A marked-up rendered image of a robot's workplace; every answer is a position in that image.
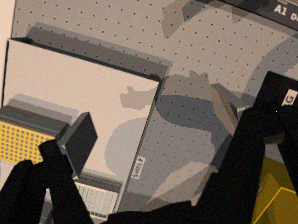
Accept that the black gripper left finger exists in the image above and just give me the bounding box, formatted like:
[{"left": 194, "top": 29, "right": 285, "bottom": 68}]
[{"left": 0, "top": 112, "right": 98, "bottom": 224}]

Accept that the black rectangular pad with rg label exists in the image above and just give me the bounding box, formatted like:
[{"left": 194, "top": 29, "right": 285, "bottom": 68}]
[{"left": 252, "top": 71, "right": 298, "bottom": 114}]

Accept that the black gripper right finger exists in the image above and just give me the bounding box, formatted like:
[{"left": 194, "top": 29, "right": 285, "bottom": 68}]
[{"left": 182, "top": 83, "right": 298, "bottom": 224}]

